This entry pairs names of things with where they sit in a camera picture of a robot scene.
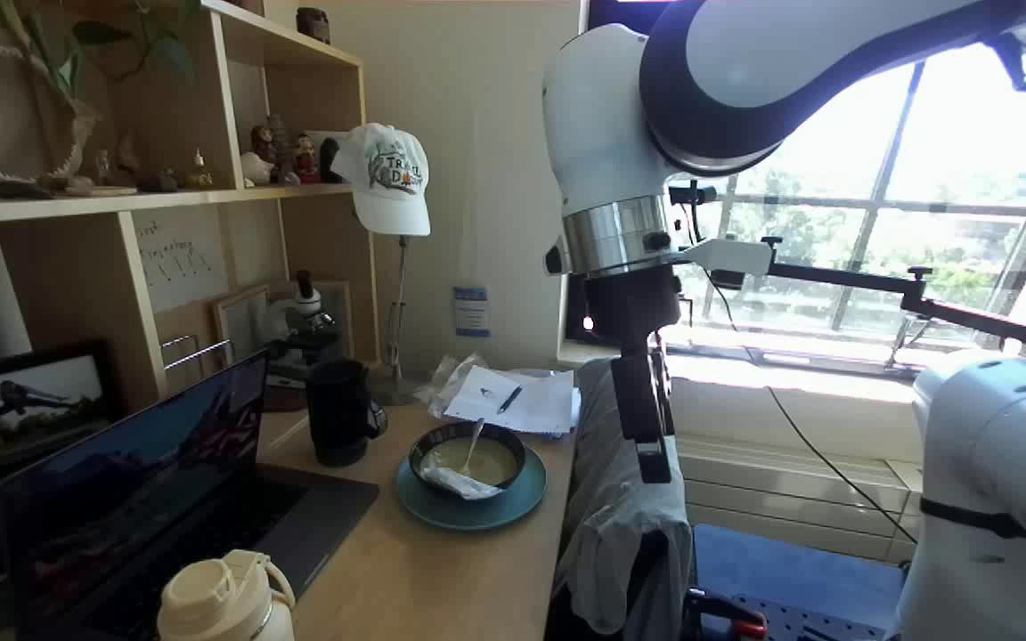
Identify black microscope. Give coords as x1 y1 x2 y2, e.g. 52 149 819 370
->
268 267 344 396

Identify large window frame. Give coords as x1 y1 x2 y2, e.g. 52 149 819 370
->
664 46 1026 367

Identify red handled tool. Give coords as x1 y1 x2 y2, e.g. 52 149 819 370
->
685 587 773 641

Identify dark grey laptop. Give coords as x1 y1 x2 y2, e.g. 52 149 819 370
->
0 348 380 641

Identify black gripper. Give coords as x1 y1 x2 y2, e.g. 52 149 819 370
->
577 262 689 486

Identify small dark pot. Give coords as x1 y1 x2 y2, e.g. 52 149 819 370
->
294 5 336 46

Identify grey cloth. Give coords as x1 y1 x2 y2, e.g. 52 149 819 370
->
552 356 697 641

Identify Newton's cradle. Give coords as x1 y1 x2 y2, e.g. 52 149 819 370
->
157 330 235 376

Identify cream water bottle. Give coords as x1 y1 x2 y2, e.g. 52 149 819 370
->
154 545 298 641

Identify brown figurine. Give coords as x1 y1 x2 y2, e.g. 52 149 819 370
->
248 116 293 186

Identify teal plate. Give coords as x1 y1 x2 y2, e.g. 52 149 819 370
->
390 441 550 535

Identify dark bowl with soup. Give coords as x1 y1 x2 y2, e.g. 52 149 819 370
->
405 419 531 504

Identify metal cap stand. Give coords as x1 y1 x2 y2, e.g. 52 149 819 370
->
367 231 423 406

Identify blue perforated mat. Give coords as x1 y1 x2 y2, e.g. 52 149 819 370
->
691 521 912 641

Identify green trailing potted plant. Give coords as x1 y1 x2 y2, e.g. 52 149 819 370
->
0 0 208 180

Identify white crumpled wrapper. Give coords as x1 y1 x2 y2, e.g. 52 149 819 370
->
417 458 488 501

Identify thin black hanging cable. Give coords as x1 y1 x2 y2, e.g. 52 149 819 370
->
706 282 924 548

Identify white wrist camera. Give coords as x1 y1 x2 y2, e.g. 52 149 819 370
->
680 235 778 283

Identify black cup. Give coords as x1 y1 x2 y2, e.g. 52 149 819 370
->
303 356 387 471

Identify blue wall sticker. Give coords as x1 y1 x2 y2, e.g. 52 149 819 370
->
451 282 496 342

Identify red figurine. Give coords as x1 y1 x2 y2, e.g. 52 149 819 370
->
290 132 322 187

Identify white spoon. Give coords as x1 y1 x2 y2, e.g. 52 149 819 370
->
461 412 490 475

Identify black figurine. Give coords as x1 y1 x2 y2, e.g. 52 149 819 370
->
318 134 350 186

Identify light wooden shelf unit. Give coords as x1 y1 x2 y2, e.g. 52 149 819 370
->
0 0 380 412

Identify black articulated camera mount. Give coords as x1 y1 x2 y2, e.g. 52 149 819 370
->
667 174 1026 362

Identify white paper sheets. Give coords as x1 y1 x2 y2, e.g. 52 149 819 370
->
426 352 583 441

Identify handwritten white note board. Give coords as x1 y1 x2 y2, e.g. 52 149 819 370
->
130 211 235 317

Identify small gold bell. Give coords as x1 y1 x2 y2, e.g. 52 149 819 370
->
180 146 219 191

